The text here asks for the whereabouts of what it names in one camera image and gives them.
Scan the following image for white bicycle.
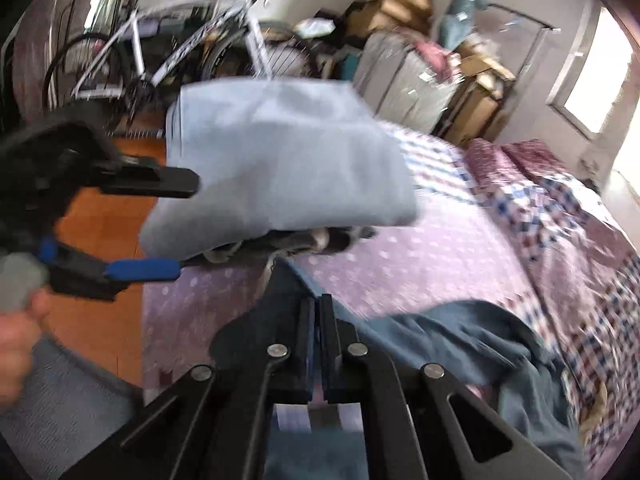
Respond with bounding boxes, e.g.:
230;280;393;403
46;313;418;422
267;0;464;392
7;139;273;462
42;0;331;133

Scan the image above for teal hanging garment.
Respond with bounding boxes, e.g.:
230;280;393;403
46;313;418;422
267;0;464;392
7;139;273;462
442;0;493;51

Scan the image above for light blue shirt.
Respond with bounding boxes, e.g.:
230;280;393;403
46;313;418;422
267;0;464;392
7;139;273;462
139;79;422;263

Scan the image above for teal blue t-shirt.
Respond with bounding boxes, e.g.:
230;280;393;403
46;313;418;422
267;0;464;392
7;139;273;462
210;257;588;480

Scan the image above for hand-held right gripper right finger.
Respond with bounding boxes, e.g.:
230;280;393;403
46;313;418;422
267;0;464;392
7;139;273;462
320;295;571;480

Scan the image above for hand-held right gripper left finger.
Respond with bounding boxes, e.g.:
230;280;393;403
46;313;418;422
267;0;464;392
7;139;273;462
60;295;317;480

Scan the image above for pink cloth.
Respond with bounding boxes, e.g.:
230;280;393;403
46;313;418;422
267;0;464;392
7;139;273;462
415;40;461;78

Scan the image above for folded grey white garment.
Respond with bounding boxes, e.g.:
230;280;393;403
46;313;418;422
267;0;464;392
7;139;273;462
202;225;378;267

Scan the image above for person's grey-blue trousers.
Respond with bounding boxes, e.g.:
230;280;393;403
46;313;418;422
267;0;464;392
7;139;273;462
0;337;148;480

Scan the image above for plaid bed sheet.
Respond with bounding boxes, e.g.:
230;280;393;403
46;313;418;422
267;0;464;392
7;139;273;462
142;120;640;480

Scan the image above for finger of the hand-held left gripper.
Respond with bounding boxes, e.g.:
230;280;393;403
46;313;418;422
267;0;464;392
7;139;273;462
37;237;182;303
97;156;201;199

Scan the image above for window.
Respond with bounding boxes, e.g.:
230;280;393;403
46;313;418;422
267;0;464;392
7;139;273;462
547;2;638;141

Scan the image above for person's left hand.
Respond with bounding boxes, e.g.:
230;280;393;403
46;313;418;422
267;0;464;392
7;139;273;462
0;287;53;411

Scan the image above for black clothes rack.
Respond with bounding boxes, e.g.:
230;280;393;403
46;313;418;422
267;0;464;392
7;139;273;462
490;2;561;136

